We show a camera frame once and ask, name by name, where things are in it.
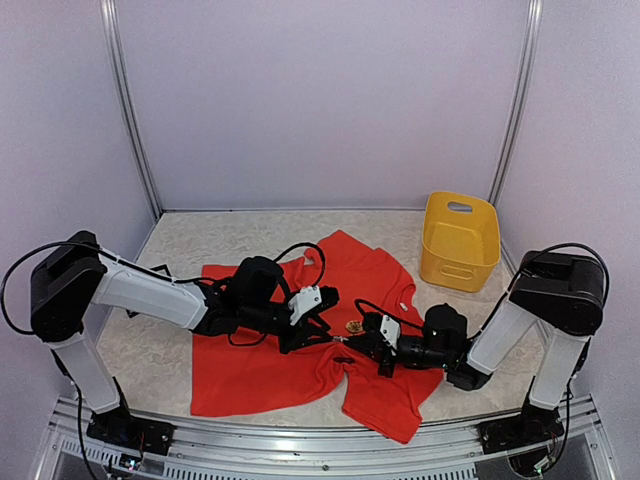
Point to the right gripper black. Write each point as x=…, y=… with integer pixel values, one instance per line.
x=380, y=349

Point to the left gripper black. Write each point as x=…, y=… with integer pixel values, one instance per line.
x=298, y=337

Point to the red t-shirt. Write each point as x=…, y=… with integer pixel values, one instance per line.
x=245, y=375

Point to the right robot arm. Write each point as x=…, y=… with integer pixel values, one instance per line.
x=565, y=287

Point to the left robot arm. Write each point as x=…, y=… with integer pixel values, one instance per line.
x=79, y=273

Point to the yellow round brooch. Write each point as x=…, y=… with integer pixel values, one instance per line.
x=354, y=327

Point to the yellow plastic basket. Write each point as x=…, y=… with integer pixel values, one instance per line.
x=461, y=242

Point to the black display box right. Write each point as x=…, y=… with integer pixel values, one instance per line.
x=162, y=272

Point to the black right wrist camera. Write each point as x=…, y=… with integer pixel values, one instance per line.
x=371, y=324

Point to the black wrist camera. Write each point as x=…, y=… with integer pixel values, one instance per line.
x=328, y=298
x=371, y=324

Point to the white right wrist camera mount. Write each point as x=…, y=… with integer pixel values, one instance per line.
x=390, y=331

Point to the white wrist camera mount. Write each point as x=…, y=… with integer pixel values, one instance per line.
x=303, y=302
x=390, y=331

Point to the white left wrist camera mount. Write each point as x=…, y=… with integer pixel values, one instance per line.
x=303, y=302

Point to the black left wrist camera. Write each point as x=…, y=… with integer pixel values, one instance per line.
x=328, y=298

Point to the aluminium front rail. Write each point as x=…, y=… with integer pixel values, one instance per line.
x=221, y=450

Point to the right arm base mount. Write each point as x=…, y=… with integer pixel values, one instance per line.
x=529, y=426

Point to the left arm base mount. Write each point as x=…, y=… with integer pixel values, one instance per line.
x=121, y=428

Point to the right aluminium corner post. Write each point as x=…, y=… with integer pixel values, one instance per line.
x=518, y=103

